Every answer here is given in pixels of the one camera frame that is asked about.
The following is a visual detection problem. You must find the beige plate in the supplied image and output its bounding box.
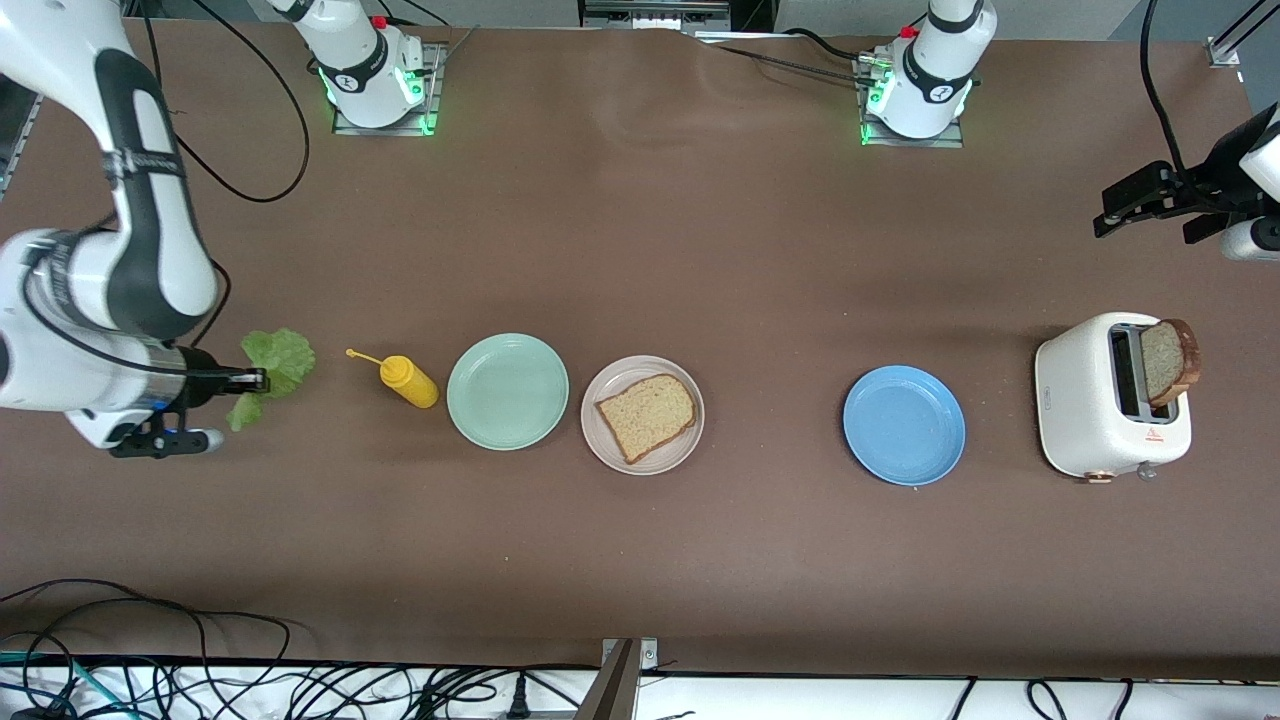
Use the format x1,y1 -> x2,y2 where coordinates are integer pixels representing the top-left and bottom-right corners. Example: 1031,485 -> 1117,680
581,355 -> 706,475

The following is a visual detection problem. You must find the black base cable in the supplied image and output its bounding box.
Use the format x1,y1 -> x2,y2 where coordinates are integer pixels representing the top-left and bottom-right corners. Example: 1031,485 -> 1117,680
700,35 -> 873,86
780,28 -> 881,63

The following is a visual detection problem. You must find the green lettuce leaf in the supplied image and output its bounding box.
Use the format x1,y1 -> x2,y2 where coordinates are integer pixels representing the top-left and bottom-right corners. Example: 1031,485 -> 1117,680
225,328 -> 316,433

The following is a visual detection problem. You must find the white side bench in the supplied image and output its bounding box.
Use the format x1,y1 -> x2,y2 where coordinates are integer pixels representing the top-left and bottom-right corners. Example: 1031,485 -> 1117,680
0,660 -> 1280,720

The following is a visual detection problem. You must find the white toaster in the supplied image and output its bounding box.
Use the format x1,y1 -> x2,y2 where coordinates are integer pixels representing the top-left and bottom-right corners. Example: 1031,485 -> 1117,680
1035,312 -> 1193,483

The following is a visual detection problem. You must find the aluminium profile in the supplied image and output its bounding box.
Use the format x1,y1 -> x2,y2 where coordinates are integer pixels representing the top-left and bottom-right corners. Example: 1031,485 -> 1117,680
1205,0 -> 1280,69

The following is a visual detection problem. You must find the brown bread slice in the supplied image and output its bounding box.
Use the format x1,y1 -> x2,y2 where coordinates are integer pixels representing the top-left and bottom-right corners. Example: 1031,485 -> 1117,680
1140,318 -> 1201,408
595,374 -> 698,465

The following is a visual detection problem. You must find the yellow mustard squeeze bottle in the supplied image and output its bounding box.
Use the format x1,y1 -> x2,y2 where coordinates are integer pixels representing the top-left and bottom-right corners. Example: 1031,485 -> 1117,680
346,348 -> 440,409

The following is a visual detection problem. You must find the grey metal frame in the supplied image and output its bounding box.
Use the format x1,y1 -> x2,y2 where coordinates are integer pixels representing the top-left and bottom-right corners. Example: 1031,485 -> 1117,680
578,0 -> 733,33

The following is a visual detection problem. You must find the teal cable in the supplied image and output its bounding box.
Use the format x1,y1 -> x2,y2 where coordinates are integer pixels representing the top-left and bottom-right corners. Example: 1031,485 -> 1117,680
0,650 -> 111,720

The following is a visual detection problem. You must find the blue plate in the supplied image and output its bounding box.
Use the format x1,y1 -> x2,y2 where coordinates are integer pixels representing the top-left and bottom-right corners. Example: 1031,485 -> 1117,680
843,365 -> 967,487

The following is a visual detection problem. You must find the mint green plate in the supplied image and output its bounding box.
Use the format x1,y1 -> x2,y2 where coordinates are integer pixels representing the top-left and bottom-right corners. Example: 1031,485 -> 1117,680
446,333 -> 570,452

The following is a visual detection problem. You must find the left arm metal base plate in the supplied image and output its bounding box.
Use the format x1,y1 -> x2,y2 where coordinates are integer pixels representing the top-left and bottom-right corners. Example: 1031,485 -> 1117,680
858,55 -> 966,149

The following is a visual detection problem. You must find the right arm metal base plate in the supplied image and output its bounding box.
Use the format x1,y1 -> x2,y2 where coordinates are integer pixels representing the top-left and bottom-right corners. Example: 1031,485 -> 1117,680
332,42 -> 443,137

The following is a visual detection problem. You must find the grey metal bracket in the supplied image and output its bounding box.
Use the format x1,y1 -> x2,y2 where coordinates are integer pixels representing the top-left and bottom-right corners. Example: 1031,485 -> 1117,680
590,638 -> 661,720

